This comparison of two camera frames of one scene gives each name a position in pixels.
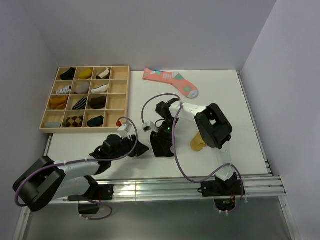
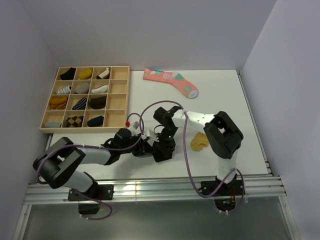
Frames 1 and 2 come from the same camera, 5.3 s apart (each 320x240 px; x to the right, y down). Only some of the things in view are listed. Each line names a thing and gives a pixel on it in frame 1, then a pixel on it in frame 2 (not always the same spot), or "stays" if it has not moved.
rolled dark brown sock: (98, 103) stays
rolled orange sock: (58, 102) stays
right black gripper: (161, 133) -> (159, 136)
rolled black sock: (69, 75) stays
